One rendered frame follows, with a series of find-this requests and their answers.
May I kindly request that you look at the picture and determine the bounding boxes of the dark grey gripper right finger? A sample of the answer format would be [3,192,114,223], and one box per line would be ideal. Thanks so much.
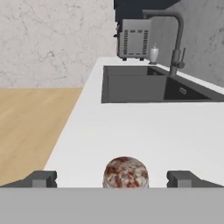
[166,170,224,189]

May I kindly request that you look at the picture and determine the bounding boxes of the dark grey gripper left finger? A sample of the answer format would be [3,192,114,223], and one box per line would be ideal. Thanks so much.
[0,170,58,189]

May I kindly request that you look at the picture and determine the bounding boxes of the red speckled shaker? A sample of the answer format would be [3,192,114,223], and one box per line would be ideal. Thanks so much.
[102,156,150,189]

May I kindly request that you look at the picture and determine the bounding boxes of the dark grey sink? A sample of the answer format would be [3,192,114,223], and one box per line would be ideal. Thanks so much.
[101,64,224,104]

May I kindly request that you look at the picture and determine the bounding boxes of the white soap dispenser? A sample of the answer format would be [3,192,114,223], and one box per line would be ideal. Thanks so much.
[149,43,160,66]

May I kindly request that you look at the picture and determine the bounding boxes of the grey tap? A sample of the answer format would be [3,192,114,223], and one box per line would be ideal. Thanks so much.
[142,9,186,77]

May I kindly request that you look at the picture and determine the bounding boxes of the silver toaster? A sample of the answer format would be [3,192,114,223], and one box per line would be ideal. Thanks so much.
[113,18,152,62]

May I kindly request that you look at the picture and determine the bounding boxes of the dark wall cupboard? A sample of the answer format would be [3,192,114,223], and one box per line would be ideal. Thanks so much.
[113,0,182,24]

